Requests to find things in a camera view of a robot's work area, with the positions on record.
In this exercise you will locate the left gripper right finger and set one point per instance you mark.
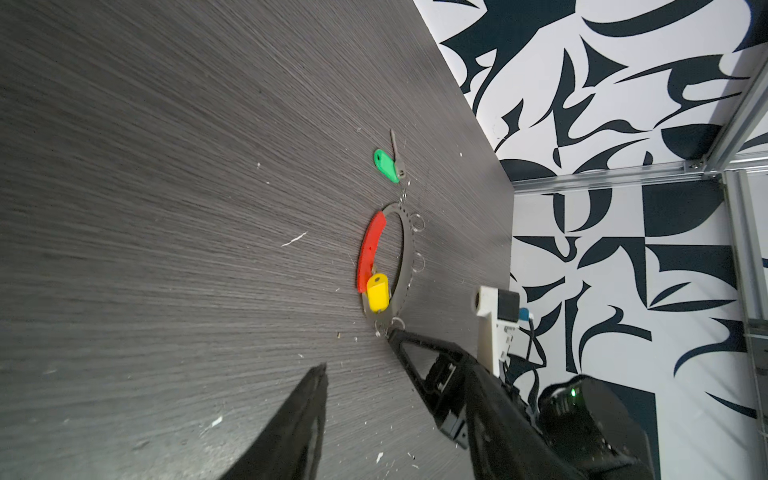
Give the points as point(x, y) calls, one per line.
point(476, 410)

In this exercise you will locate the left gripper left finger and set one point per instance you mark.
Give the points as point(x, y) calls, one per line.
point(290, 445)

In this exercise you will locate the metal keyring with red grip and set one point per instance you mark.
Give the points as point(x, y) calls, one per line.
point(389, 247)

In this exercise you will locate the yellow capped key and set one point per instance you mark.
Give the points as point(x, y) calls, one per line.
point(378, 293)

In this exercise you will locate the green capped key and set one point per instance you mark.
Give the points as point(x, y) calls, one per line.
point(389, 164)

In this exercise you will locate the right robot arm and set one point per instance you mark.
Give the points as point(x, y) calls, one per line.
point(588, 426)

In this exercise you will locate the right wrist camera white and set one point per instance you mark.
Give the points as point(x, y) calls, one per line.
point(498, 311)

